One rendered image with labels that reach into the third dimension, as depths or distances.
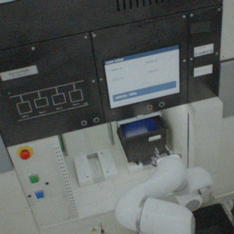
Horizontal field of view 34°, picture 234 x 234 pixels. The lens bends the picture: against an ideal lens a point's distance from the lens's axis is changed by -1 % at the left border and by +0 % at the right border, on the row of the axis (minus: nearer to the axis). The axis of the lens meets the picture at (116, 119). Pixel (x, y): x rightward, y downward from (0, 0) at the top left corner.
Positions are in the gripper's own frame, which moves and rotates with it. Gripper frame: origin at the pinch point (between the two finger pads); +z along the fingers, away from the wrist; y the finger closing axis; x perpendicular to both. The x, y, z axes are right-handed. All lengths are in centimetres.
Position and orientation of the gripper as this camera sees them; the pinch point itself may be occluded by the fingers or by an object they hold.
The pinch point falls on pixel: (162, 151)
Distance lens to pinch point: 170.7
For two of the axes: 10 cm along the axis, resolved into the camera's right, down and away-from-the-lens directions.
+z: -2.7, -5.8, 7.7
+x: -1.1, -7.8, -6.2
